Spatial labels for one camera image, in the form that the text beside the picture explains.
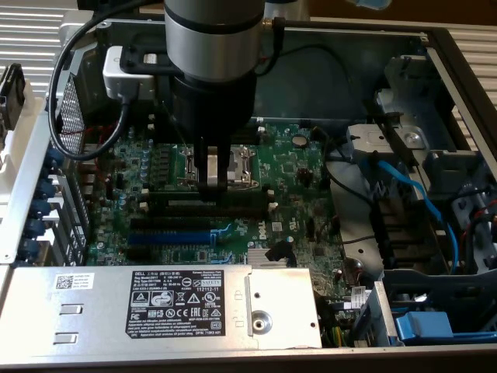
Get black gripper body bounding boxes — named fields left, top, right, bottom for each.
left=172, top=75, right=258, bottom=144

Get green RAM stick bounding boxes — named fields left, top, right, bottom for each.
left=148, top=190, right=269, bottom=207

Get RAM slot white clips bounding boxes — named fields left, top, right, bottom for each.
left=147, top=113, right=263, bottom=127
left=138, top=200, right=277, bottom=218
left=141, top=187, right=273, bottom=199
left=147, top=124, right=267, bottom=139

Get silver CPU socket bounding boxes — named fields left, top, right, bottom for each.
left=176, top=144, right=262, bottom=191

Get thin socket locking lever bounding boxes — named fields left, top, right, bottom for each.
left=160, top=100, right=176, bottom=131

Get long black expansion slot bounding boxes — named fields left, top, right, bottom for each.
left=129, top=216, right=214, bottom=232

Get blue expansion slot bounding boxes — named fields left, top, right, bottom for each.
left=127, top=228, right=214, bottom=246

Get green Dell motherboard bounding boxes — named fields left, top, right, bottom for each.
left=83, top=122, right=350, bottom=275

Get silver finned chipset heatsink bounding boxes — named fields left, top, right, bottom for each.
left=247, top=248, right=296, bottom=269

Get short black expansion slot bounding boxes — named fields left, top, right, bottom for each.
left=125, top=246, right=153, bottom=262

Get open grey PC case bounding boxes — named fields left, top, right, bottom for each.
left=0, top=10, right=497, bottom=370

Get blue card retention clip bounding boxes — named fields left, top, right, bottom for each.
left=35, top=180, right=58, bottom=203
left=23, top=217, right=47, bottom=239
left=30, top=198, right=52, bottom=219
left=18, top=237, right=42, bottom=260
left=43, top=148, right=66, bottom=174

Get silver power supply unit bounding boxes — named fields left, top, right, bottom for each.
left=0, top=265, right=324, bottom=350

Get white parts rack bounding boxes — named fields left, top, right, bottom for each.
left=0, top=95, right=44, bottom=225

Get silver metal disk bay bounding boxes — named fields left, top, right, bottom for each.
left=374, top=54, right=497, bottom=273

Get black part on rack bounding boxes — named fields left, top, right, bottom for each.
left=0, top=63, right=26, bottom=129

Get black louvred shroud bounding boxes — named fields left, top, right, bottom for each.
left=368, top=196, right=442, bottom=270

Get dark grey disk bay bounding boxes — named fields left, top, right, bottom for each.
left=382, top=267, right=497, bottom=336

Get blue plastic disk caddy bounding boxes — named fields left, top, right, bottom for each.
left=391, top=309, right=497, bottom=347

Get black camera cable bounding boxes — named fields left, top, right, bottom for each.
left=49, top=0, right=135, bottom=161

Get black cable gold connector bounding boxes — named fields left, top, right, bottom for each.
left=262, top=16, right=287, bottom=77

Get red black twisted wire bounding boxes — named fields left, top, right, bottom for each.
left=57, top=119, right=122, bottom=183

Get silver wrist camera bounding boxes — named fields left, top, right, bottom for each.
left=102, top=45, right=158, bottom=104

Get black angled wire plug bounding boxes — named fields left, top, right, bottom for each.
left=263, top=239, right=293, bottom=263

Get thin black wire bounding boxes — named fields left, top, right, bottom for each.
left=309, top=126, right=377, bottom=218

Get black wire with plug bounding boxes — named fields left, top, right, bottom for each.
left=266, top=42, right=370, bottom=117

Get silver bracket with knob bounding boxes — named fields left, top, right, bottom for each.
left=346, top=124, right=430, bottom=163

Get blue SATA wire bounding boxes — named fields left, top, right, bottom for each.
left=359, top=152, right=461, bottom=270

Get black plastic rail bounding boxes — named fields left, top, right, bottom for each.
left=364, top=99, right=422, bottom=169

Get yellow black power wire bundle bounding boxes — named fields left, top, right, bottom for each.
left=322, top=324, right=346, bottom=348

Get red and black wires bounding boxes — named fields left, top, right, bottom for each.
left=446, top=184, right=497, bottom=242

